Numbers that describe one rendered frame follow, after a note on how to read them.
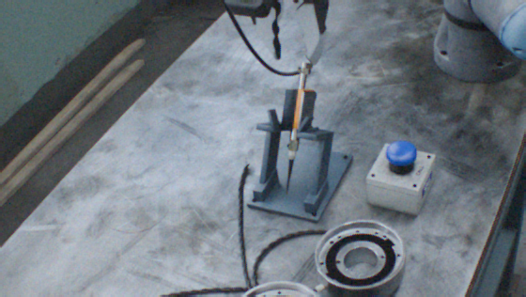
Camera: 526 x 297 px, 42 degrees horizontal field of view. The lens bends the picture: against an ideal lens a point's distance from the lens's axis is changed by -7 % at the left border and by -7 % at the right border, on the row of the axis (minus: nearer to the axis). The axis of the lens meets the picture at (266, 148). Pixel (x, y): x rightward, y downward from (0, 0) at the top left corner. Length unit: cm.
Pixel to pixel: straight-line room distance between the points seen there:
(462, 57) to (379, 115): 17
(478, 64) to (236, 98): 38
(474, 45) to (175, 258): 55
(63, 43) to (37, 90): 21
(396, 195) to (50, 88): 194
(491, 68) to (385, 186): 32
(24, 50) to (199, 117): 151
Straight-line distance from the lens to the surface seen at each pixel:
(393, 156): 90
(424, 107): 110
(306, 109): 92
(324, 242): 86
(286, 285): 82
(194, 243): 93
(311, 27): 85
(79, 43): 278
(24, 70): 259
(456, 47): 114
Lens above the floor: 147
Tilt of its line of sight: 40 degrees down
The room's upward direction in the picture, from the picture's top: 10 degrees counter-clockwise
